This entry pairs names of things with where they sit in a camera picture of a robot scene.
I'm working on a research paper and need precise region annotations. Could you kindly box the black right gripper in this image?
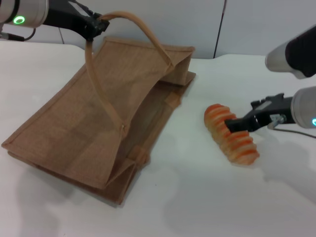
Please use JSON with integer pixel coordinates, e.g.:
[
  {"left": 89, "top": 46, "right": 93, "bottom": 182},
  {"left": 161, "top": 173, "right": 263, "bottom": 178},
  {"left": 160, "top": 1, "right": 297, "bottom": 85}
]
[{"left": 224, "top": 92, "right": 294, "bottom": 132}]

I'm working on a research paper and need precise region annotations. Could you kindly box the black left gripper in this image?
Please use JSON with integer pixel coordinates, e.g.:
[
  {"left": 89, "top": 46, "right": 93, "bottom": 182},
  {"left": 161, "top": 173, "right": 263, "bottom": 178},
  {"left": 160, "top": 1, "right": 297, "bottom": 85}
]
[{"left": 43, "top": 0, "right": 110, "bottom": 41}]

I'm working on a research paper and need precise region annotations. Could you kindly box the orange striped bread loaf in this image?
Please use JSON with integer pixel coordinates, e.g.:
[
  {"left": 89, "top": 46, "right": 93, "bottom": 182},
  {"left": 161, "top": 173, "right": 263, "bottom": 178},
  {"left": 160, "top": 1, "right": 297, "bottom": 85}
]
[{"left": 204, "top": 103, "right": 260, "bottom": 165}]

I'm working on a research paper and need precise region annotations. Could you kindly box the brown jute handbag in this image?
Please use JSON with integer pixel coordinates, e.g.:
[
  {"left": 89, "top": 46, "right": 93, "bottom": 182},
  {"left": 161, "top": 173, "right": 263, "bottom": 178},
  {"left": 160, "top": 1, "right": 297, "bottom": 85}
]
[{"left": 1, "top": 11, "right": 197, "bottom": 205}]

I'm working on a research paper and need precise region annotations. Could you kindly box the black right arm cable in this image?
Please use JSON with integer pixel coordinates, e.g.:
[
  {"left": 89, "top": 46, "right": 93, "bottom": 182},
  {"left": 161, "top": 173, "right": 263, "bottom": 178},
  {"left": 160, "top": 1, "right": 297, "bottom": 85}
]
[{"left": 268, "top": 114, "right": 316, "bottom": 138}]

